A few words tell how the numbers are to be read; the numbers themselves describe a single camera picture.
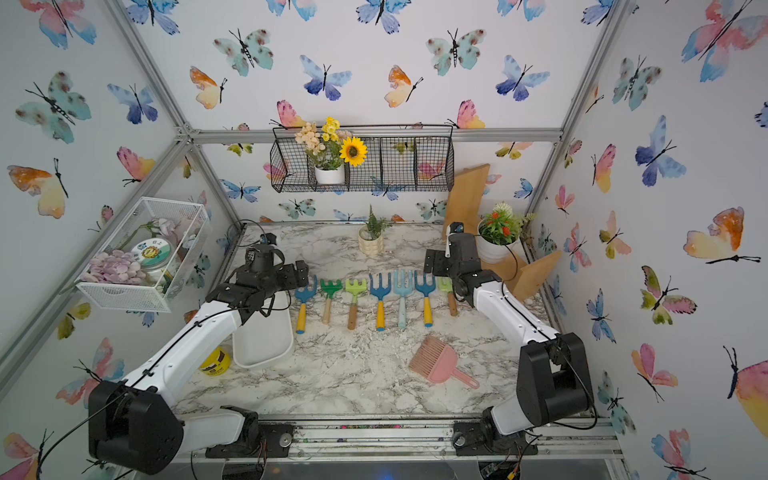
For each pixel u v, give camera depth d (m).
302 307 0.97
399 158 0.98
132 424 0.39
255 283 0.62
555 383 0.43
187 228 0.79
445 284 1.04
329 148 0.86
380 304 0.98
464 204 1.08
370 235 1.11
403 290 1.02
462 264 0.66
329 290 1.01
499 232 0.87
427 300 0.98
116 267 0.59
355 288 1.02
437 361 0.86
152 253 0.66
